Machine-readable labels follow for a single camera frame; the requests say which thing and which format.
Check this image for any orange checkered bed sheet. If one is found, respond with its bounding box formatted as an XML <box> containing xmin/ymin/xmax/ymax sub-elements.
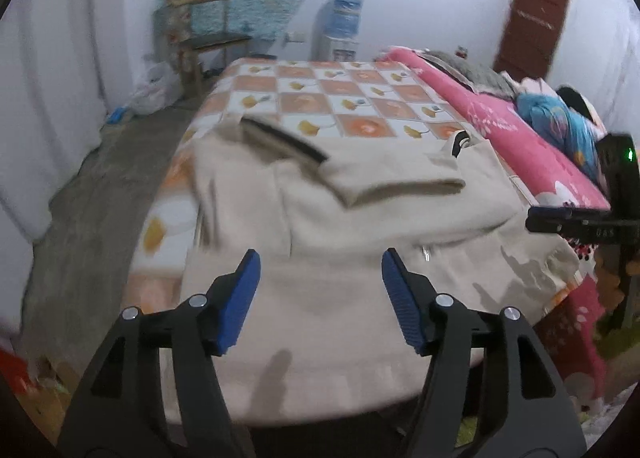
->
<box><xmin>127</xmin><ymin>57</ymin><xmax>531</xmax><ymax>329</ymax></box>

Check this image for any white water dispenser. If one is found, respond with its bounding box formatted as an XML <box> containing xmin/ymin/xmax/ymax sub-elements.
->
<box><xmin>312</xmin><ymin>6</ymin><xmax>361</xmax><ymax>62</ymax></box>

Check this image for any white plastic bag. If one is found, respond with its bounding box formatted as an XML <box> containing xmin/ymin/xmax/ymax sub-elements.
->
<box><xmin>129</xmin><ymin>62</ymin><xmax>181</xmax><ymax>114</ymax></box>

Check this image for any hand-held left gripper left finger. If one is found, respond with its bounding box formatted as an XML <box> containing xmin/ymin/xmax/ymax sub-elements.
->
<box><xmin>57</xmin><ymin>248</ymin><xmax>262</xmax><ymax>458</ymax></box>

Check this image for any pink floral blanket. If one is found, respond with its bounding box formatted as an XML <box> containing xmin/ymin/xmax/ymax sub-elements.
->
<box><xmin>377</xmin><ymin>46</ymin><xmax>626</xmax><ymax>419</ymax></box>

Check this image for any grey blanket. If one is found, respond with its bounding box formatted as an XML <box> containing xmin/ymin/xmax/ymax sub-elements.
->
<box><xmin>425</xmin><ymin>51</ymin><xmax>521</xmax><ymax>99</ymax></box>

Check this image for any pale pink cloth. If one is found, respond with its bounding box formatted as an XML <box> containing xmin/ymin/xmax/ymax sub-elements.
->
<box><xmin>520</xmin><ymin>77</ymin><xmax>558</xmax><ymax>98</ymax></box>

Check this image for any red paper bag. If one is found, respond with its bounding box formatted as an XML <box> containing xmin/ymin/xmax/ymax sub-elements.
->
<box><xmin>0</xmin><ymin>345</ymin><xmax>33</xmax><ymax>391</ymax></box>

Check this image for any black item on bed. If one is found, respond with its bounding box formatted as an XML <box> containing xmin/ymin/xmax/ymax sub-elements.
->
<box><xmin>555</xmin><ymin>86</ymin><xmax>601</xmax><ymax>124</ymax></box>

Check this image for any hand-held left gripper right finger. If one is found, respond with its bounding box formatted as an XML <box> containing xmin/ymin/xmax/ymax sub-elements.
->
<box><xmin>381</xmin><ymin>247</ymin><xmax>587</xmax><ymax>458</ymax></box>

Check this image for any cream jacket with black trim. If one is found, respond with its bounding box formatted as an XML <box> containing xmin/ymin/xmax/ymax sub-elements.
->
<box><xmin>165</xmin><ymin>113</ymin><xmax>581</xmax><ymax>426</ymax></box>

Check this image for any blue patterned cloth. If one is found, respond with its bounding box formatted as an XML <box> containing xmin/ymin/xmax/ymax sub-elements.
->
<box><xmin>515</xmin><ymin>91</ymin><xmax>608</xmax><ymax>184</ymax></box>

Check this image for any wooden chair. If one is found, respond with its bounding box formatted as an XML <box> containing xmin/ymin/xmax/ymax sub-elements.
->
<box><xmin>165</xmin><ymin>0</ymin><xmax>253</xmax><ymax>94</ymax></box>

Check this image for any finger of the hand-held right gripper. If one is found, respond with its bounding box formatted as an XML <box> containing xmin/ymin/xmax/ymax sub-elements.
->
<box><xmin>525</xmin><ymin>205</ymin><xmax>581</xmax><ymax>234</ymax></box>

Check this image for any brown door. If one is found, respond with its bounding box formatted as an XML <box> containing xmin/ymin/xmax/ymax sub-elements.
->
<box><xmin>492</xmin><ymin>0</ymin><xmax>571</xmax><ymax>79</ymax></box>

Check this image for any white curtain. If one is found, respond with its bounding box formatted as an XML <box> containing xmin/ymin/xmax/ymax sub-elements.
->
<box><xmin>0</xmin><ymin>0</ymin><xmax>121</xmax><ymax>244</ymax></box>

